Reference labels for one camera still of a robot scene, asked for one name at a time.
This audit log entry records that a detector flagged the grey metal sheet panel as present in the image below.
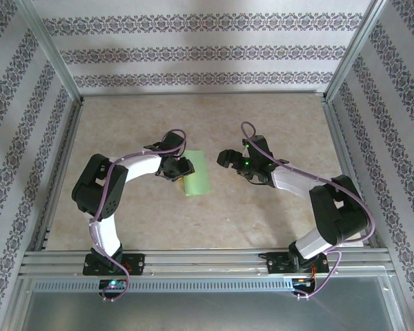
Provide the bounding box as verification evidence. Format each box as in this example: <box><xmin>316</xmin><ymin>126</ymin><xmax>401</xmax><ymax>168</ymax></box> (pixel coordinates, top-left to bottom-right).
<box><xmin>15</xmin><ymin>275</ymin><xmax>408</xmax><ymax>331</ymax></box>

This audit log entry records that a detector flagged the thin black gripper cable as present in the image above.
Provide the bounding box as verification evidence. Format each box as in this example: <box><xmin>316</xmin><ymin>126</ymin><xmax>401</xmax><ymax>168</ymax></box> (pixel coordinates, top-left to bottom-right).
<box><xmin>243</xmin><ymin>174</ymin><xmax>273</xmax><ymax>188</ymax></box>

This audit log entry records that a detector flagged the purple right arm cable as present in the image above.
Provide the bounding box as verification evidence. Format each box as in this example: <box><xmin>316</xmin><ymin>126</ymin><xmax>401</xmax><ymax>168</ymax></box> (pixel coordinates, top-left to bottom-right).
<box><xmin>240</xmin><ymin>121</ymin><xmax>373</xmax><ymax>299</ymax></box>

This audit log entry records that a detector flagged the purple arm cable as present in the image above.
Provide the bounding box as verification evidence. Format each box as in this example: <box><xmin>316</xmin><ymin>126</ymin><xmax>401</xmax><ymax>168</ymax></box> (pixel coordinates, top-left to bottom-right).
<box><xmin>88</xmin><ymin>129</ymin><xmax>189</xmax><ymax>303</ymax></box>
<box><xmin>240</xmin><ymin>121</ymin><xmax>373</xmax><ymax>299</ymax></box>

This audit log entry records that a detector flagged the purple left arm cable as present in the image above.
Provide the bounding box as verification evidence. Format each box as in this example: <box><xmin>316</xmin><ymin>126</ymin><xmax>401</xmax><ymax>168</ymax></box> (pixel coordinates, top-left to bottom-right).
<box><xmin>88</xmin><ymin>129</ymin><xmax>189</xmax><ymax>303</ymax></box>

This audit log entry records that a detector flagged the thin aluminium wall foot rail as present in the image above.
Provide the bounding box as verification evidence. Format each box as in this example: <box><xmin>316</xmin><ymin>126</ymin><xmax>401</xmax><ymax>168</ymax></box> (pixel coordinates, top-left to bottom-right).
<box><xmin>79</xmin><ymin>89</ymin><xmax>328</xmax><ymax>99</ymax></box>

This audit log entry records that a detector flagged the aluminium side floor rail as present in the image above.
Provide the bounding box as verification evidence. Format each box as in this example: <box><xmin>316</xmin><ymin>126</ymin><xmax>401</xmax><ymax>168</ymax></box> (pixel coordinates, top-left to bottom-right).
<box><xmin>321</xmin><ymin>96</ymin><xmax>379</xmax><ymax>250</ymax></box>
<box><xmin>33</xmin><ymin>97</ymin><xmax>86</xmax><ymax>252</ymax></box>

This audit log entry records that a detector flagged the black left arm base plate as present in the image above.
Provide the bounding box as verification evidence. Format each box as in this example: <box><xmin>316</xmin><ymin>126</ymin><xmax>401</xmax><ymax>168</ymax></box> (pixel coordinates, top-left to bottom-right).
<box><xmin>83</xmin><ymin>253</ymin><xmax>146</xmax><ymax>277</ymax></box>

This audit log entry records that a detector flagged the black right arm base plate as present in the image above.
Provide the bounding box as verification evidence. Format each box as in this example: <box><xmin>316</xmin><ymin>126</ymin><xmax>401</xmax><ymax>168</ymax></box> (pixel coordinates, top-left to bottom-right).
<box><xmin>266</xmin><ymin>252</ymin><xmax>331</xmax><ymax>276</ymax></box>

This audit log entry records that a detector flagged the grey slotted cable duct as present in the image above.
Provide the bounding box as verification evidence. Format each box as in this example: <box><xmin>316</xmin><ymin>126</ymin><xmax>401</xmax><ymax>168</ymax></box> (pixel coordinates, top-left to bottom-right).
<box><xmin>32</xmin><ymin>278</ymin><xmax>295</xmax><ymax>292</ymax></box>

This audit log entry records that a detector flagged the aluminium corner post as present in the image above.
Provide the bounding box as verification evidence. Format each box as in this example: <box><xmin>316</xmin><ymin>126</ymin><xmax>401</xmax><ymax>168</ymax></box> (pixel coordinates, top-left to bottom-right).
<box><xmin>325</xmin><ymin>0</ymin><xmax>391</xmax><ymax>101</ymax></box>
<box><xmin>15</xmin><ymin>0</ymin><xmax>84</xmax><ymax>101</ymax></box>

